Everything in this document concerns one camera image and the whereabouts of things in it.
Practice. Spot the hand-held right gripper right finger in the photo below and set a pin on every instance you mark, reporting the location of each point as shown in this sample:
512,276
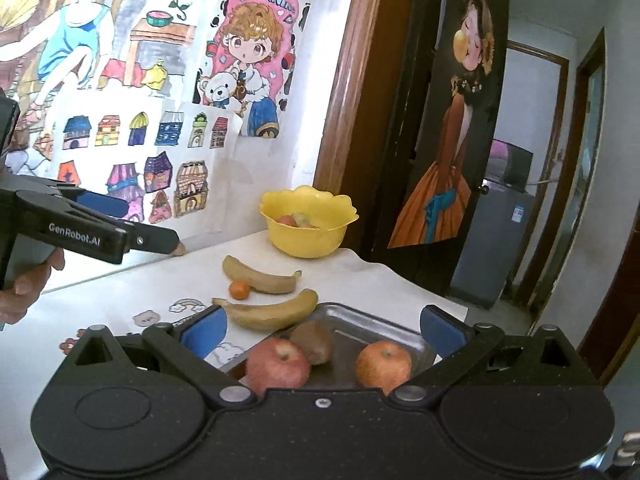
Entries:
440,332

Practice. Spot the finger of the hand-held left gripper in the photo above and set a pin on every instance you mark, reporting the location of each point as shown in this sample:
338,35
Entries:
102,205
80,232

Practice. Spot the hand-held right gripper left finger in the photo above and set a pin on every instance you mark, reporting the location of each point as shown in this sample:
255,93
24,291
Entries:
205,332

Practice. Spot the small tangerine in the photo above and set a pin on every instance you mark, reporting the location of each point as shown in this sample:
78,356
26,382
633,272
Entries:
239,290

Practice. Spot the orange-red apple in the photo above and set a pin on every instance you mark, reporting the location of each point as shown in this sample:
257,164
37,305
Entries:
384,366

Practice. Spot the large yellow banana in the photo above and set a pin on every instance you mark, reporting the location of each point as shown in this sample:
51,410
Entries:
270,312

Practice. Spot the yellow banana with brown marks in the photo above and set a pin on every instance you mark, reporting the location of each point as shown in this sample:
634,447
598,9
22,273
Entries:
260,280

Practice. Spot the red apple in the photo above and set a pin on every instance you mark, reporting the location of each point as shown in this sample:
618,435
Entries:
277,365

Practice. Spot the small brown longan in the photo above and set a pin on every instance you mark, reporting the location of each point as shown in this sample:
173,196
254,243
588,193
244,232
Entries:
179,249

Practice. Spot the metal tray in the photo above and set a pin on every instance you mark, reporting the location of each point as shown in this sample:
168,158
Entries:
350,335

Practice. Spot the yellow scalloped plastic bowl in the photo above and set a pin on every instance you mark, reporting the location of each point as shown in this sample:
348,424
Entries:
305,237

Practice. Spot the red cherry tomato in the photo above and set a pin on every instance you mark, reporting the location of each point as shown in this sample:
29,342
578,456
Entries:
286,220

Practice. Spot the person's left hand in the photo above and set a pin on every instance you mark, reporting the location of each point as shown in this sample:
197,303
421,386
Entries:
20,305

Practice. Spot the colourful houses drawing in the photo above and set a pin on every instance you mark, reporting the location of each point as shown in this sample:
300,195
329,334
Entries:
150,160

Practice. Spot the white printed table mat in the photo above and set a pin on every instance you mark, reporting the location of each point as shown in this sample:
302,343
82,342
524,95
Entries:
150,285

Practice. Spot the grey washing machine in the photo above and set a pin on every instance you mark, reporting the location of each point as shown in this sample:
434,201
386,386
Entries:
500,240

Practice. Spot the child crayon drawing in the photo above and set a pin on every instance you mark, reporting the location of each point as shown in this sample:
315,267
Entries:
75,35

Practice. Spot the dark door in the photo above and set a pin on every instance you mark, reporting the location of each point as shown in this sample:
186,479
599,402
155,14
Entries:
400,210

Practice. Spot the woman in dress poster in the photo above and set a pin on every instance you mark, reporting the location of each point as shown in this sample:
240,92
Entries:
450,160

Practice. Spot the pink cloth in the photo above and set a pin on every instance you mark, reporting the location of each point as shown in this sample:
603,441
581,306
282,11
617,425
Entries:
500,149

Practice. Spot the anime girl poster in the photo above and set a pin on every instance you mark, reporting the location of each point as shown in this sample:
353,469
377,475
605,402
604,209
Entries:
250,60

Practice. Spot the dark wooden door frame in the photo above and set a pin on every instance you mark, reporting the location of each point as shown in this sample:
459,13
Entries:
620,285

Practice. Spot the brown hallway door frame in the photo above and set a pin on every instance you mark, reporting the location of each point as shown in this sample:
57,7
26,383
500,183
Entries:
560,160

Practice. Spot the brown wooden door frame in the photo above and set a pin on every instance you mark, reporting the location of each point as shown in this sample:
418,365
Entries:
360,85

